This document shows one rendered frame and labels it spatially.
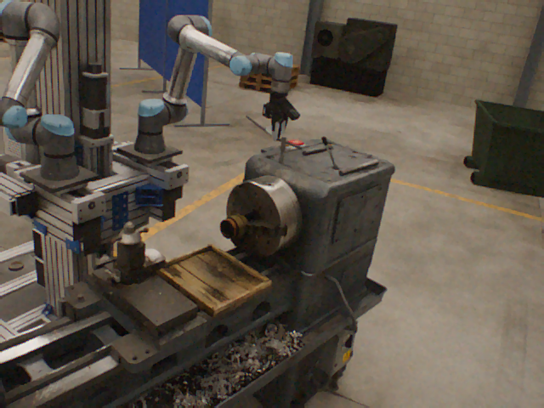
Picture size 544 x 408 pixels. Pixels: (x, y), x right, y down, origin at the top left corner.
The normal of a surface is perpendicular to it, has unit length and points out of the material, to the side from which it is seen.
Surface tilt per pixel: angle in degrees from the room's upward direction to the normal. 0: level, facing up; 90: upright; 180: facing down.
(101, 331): 0
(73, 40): 90
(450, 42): 90
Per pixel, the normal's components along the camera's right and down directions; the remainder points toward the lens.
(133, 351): 0.11, -0.91
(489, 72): -0.43, 0.31
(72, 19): 0.83, 0.31
